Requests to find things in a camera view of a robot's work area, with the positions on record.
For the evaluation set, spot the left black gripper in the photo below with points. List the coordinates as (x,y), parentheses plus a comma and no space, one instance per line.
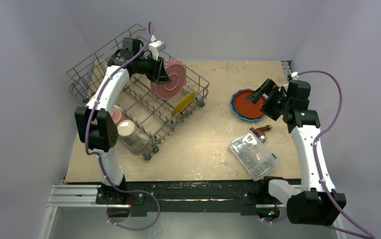
(159,72)

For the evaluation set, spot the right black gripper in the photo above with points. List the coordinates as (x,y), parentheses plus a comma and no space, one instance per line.
(269,97)

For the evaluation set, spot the red plate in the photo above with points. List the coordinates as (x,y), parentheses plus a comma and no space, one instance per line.
(246,105)

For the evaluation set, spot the yellow black saucer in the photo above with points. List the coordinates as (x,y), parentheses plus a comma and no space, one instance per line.
(183,104)

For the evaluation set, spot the pink mug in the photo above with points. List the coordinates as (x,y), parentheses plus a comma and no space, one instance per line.
(118,115)

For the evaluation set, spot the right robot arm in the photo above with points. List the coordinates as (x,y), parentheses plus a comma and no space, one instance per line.
(316,202)

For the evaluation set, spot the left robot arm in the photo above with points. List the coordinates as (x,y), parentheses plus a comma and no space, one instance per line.
(96,128)

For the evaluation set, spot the blue plate under stack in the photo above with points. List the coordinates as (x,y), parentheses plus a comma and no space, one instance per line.
(232,105)

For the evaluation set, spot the brown copper tool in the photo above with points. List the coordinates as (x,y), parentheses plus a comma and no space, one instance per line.
(260,132)

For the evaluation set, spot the clear plastic screw box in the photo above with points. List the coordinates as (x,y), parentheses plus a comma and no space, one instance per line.
(253,155)

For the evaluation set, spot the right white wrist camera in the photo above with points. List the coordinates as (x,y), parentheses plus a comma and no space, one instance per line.
(293,76)

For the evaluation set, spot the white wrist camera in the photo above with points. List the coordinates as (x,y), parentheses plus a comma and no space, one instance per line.
(155,47)
(293,76)

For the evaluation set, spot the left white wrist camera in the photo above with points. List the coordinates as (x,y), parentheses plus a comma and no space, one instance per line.
(155,47)

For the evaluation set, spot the grey wire dish rack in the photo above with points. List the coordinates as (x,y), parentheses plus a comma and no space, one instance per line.
(151,115)

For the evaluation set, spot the black base frame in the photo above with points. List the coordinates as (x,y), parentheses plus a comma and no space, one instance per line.
(246,197)

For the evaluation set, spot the aluminium rail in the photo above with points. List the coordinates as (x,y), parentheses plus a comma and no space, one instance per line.
(73,196)

